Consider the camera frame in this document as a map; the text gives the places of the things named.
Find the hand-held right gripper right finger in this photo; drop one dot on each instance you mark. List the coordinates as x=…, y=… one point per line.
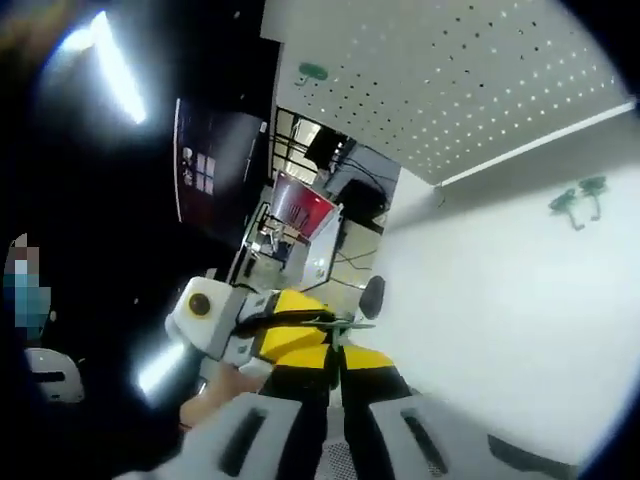
x=400, y=440

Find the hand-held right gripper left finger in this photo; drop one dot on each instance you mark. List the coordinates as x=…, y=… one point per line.
x=250, y=440

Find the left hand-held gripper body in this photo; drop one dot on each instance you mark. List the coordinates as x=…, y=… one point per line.
x=210, y=325

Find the green hook assembly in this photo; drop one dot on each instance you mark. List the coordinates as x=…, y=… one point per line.
x=332, y=326
x=564, y=201
x=312, y=70
x=592, y=185

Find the white perforated mounting plate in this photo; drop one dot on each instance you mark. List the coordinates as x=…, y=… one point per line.
x=450, y=90

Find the person's left hand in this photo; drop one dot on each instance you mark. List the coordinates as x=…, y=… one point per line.
x=225, y=392

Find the black computer mouse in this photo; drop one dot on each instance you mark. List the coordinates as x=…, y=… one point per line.
x=374, y=295

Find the red and white box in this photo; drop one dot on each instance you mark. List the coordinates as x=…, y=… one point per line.
x=305, y=200

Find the white worn device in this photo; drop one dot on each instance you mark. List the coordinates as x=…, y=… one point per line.
x=50, y=372

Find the ceiling light strip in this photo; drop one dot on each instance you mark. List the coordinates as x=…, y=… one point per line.
x=115, y=75

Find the dark wall screen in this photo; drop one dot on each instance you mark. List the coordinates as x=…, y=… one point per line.
x=215, y=150

